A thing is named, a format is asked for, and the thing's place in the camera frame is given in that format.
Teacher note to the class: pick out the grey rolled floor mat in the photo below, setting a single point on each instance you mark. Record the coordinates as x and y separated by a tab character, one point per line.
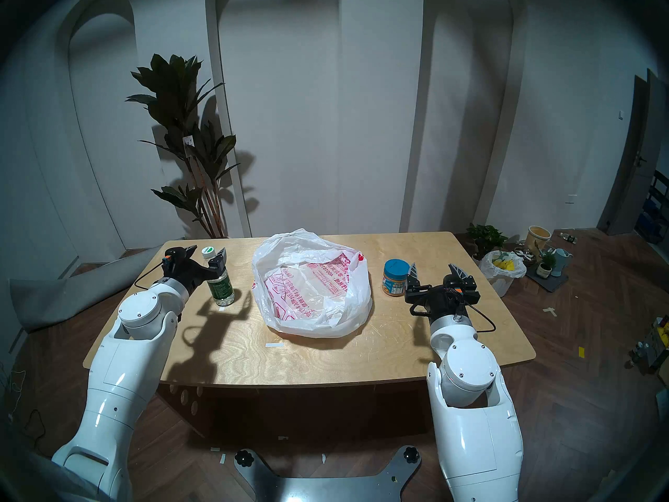
62	297

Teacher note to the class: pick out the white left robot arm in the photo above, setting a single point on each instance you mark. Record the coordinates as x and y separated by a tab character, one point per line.
125	370

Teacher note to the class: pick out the tan paper cup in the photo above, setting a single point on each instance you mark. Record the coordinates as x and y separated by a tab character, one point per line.
538	237

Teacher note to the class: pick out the grey door leaf by switch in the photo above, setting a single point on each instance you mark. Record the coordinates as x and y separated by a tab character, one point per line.
632	192

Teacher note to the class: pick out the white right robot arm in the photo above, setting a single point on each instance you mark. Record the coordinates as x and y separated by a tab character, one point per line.
470	433

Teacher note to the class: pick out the dark flat tray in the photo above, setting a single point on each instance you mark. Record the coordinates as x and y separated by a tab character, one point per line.
554	285

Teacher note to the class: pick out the white red-print plastic bag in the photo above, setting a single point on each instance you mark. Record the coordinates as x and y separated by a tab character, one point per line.
313	297

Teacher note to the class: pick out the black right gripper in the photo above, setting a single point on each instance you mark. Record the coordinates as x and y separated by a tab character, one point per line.
444	297

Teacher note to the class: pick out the blue lid peanut butter jar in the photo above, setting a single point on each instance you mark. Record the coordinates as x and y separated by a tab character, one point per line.
393	278

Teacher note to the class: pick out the white bag-lined trash bin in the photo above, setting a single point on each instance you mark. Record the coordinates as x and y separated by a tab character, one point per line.
502	281

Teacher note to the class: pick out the black star knob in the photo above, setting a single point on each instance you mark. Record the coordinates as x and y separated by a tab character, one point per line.
411	454
243	458

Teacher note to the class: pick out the cardboard box with yellow items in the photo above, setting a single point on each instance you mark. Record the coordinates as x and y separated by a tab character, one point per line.
659	339

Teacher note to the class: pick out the small bottle lying on floor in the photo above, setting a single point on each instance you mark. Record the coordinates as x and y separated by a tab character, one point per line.
568	238

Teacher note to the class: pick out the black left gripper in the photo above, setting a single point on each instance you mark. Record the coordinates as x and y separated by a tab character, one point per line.
193	276

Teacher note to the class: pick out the black cart with blue bins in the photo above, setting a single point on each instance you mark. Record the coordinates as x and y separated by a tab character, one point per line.
656	213

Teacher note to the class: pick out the teal watering can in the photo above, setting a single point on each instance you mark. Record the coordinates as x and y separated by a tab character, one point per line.
560	260

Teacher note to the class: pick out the small plant in white pot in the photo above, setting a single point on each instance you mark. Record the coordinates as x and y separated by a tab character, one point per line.
544	270

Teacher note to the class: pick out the grey metal robot base plate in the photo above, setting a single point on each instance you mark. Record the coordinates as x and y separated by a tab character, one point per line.
324	488

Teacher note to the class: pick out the green label water bottle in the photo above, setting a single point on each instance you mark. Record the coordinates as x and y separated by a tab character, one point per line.
225	289

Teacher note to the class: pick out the light wooden table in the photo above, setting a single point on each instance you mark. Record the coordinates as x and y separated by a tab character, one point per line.
366	349

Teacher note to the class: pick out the small bushy green plant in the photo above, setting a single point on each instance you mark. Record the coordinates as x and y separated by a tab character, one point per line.
486	237

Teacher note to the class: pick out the tall dark leafy plant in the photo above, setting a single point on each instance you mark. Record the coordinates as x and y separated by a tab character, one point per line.
172	103

